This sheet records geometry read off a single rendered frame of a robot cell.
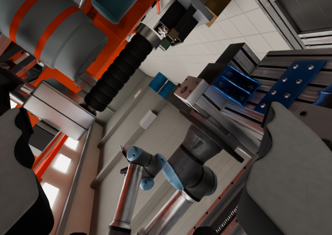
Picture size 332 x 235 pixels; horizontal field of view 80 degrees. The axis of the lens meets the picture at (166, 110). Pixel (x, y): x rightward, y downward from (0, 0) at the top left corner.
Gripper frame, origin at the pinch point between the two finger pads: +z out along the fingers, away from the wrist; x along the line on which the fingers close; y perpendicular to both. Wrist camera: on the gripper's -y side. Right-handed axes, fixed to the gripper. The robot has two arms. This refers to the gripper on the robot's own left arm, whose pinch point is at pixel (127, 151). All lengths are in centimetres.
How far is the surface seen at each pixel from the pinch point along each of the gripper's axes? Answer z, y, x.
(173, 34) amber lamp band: -34, 58, 49
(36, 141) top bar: -81, 18, 70
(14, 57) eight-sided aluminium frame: -36, 13, 79
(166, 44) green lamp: -34, 54, 48
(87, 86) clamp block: -47, 22, 61
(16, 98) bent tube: -63, 14, 73
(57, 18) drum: -64, 31, 79
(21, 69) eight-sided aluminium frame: -40, 13, 75
